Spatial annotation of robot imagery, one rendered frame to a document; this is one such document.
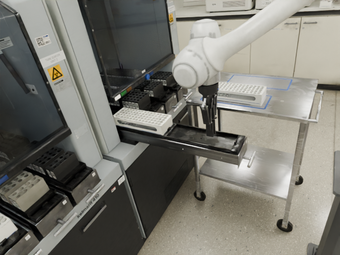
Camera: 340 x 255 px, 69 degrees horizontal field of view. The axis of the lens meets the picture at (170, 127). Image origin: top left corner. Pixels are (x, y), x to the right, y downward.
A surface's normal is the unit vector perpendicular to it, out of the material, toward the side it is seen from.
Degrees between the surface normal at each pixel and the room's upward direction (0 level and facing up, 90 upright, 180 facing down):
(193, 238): 0
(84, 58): 90
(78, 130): 90
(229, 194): 0
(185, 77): 94
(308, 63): 90
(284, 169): 0
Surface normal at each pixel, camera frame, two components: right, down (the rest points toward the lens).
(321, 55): -0.48, 0.54
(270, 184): -0.14, -0.83
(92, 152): 0.86, 0.17
